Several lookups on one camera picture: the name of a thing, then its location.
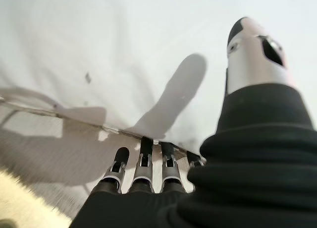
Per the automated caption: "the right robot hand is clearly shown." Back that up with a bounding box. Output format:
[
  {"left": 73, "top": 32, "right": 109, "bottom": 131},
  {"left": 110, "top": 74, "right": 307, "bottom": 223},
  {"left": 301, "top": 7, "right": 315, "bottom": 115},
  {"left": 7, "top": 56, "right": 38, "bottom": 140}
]
[{"left": 71, "top": 16, "right": 317, "bottom": 228}]

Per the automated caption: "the white duvet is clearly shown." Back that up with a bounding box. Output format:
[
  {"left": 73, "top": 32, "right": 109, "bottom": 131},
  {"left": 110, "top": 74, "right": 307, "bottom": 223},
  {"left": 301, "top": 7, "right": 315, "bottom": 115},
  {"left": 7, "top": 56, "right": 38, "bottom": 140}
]
[{"left": 0, "top": 0, "right": 317, "bottom": 154}]

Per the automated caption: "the pale textured throw blanket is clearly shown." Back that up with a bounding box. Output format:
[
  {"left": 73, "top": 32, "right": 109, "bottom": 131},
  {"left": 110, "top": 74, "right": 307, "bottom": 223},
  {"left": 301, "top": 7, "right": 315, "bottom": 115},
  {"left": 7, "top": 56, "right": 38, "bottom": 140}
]
[{"left": 0, "top": 99, "right": 206, "bottom": 214}]

